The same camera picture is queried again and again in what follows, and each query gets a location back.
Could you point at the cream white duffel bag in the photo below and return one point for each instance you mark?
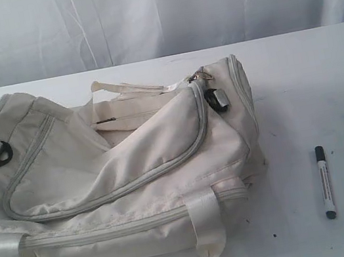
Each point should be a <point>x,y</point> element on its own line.
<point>154,172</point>

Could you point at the black and white marker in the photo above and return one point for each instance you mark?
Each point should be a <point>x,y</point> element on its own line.
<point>323,171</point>

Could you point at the white backdrop curtain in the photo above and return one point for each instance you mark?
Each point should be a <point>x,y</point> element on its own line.
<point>48,38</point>

